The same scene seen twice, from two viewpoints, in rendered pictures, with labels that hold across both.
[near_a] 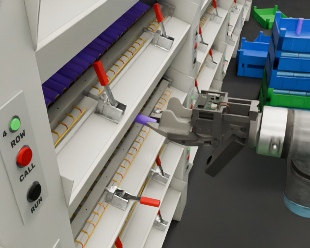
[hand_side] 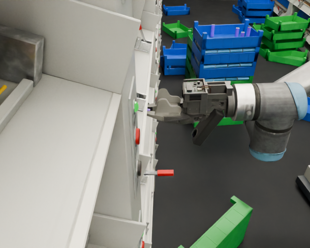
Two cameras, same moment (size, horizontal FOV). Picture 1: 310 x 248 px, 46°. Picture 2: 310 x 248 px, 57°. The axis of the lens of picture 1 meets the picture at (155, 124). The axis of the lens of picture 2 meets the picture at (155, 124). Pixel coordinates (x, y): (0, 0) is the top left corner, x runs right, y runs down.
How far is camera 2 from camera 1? 0.16 m
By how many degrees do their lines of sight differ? 13
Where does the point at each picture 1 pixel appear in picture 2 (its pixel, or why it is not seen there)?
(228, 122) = (210, 100)
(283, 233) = (231, 182)
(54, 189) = not seen: hidden behind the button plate
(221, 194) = (179, 164)
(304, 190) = (269, 141)
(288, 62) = (211, 57)
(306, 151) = (271, 111)
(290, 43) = (210, 43)
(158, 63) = (146, 62)
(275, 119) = (246, 92)
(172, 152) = not seen: hidden behind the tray
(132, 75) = not seen: hidden behind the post
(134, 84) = (138, 80)
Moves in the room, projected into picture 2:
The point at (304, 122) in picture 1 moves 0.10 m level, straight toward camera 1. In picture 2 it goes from (266, 91) to (273, 115)
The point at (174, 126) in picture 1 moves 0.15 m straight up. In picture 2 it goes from (169, 110) to (170, 50)
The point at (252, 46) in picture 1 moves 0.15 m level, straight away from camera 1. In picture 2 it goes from (170, 51) to (170, 45)
